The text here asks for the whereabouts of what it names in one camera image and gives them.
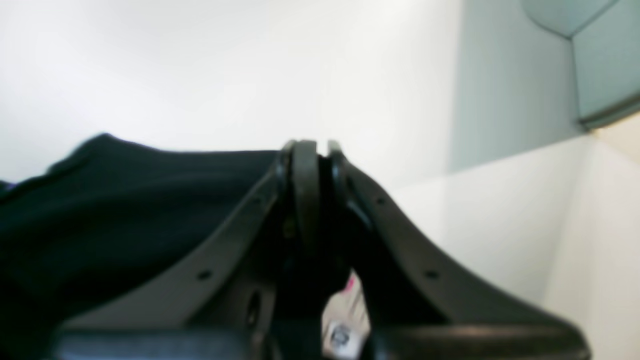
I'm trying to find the white garment label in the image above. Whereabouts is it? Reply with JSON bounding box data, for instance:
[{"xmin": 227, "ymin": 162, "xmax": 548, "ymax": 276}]
[{"xmin": 321, "ymin": 270, "xmax": 371, "ymax": 360}]

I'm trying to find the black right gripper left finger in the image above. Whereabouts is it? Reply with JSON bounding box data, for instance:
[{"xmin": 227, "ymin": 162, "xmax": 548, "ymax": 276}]
[{"xmin": 50, "ymin": 140, "xmax": 320, "ymax": 360}]

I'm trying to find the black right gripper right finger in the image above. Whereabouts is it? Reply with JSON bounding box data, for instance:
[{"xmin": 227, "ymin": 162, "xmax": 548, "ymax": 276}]
[{"xmin": 327, "ymin": 140, "xmax": 591, "ymax": 360}]

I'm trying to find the black T-shirt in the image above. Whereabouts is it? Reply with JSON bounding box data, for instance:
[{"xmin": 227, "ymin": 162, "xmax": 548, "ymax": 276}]
[{"xmin": 0, "ymin": 134, "xmax": 277, "ymax": 360}]

